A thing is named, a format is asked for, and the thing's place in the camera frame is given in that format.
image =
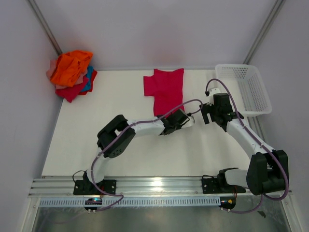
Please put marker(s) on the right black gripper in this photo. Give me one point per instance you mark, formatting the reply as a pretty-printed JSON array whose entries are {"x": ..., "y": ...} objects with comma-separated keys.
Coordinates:
[{"x": 206, "y": 108}]

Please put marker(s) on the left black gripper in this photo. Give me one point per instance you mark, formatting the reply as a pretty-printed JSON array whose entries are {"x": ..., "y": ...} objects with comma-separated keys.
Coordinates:
[{"x": 178, "y": 126}]

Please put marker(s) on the magenta pink t-shirt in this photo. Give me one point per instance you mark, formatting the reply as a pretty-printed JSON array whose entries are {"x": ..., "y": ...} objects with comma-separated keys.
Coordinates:
[{"x": 167, "y": 89}]

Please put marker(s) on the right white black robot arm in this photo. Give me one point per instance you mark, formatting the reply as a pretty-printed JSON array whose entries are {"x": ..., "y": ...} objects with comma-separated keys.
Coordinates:
[{"x": 257, "y": 178}]

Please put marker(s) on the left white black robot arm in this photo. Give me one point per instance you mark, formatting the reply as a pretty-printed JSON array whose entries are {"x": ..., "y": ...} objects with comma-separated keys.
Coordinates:
[{"x": 116, "y": 136}]

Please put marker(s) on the white perforated plastic basket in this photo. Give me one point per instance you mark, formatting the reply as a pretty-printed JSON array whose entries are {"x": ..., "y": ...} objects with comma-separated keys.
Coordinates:
[{"x": 247, "y": 88}]

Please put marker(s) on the right controller board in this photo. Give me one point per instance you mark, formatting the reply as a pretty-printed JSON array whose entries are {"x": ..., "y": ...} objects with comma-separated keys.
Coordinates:
[{"x": 227, "y": 203}]

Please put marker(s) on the controller board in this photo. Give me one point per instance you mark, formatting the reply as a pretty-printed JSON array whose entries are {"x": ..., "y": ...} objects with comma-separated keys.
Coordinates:
[
  {"x": 227, "y": 203},
  {"x": 92, "y": 204}
]

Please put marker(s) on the blue t-shirt in pile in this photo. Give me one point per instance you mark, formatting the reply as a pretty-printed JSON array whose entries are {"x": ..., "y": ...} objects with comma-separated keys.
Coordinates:
[{"x": 91, "y": 74}]

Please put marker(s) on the red t-shirt at bottom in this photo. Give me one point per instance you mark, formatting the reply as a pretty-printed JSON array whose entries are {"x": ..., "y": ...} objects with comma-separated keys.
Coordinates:
[{"x": 70, "y": 93}]

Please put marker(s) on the left controller board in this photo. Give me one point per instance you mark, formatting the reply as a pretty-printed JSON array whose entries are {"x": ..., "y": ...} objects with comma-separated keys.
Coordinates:
[{"x": 92, "y": 204}]

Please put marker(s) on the orange folded t-shirt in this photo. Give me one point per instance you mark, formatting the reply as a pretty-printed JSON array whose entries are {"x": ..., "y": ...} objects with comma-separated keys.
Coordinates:
[{"x": 69, "y": 67}]

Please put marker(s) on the pink t-shirt under orange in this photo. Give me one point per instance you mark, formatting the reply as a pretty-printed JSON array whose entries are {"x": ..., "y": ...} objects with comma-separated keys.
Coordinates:
[{"x": 51, "y": 69}]

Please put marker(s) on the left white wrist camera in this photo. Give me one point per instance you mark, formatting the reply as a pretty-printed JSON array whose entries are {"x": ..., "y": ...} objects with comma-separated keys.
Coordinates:
[{"x": 190, "y": 122}]

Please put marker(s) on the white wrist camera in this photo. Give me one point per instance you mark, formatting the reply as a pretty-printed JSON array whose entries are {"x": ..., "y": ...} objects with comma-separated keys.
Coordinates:
[
  {"x": 190, "y": 122},
  {"x": 213, "y": 91}
]

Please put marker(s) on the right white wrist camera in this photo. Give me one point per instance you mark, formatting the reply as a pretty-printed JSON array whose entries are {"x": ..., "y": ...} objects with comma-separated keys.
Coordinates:
[{"x": 213, "y": 91}]

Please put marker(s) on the aluminium front rail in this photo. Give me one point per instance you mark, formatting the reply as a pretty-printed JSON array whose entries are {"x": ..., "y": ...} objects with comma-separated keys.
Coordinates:
[{"x": 52, "y": 186}]

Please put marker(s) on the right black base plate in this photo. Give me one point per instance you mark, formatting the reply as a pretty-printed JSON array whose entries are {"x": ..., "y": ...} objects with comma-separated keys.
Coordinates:
[{"x": 212, "y": 186}]

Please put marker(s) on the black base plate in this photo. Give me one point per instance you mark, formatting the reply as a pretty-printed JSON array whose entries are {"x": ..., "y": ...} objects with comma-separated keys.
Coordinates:
[
  {"x": 212, "y": 186},
  {"x": 83, "y": 187}
]

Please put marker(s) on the slotted grey cable duct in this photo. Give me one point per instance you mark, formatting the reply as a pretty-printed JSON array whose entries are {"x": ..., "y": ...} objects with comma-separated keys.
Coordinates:
[{"x": 135, "y": 201}]

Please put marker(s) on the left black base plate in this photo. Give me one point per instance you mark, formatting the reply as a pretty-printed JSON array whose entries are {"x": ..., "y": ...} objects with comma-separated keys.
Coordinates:
[{"x": 83, "y": 187}]

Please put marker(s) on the right corner metal post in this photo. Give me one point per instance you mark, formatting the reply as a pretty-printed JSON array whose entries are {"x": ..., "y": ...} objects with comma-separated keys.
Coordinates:
[{"x": 270, "y": 19}]

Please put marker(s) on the corner metal post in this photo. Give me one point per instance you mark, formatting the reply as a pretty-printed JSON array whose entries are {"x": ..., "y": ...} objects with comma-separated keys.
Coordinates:
[
  {"x": 270, "y": 19},
  {"x": 44, "y": 25}
]

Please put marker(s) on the left corner metal post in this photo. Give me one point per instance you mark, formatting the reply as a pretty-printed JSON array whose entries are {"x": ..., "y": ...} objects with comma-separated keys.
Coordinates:
[{"x": 44, "y": 25}]

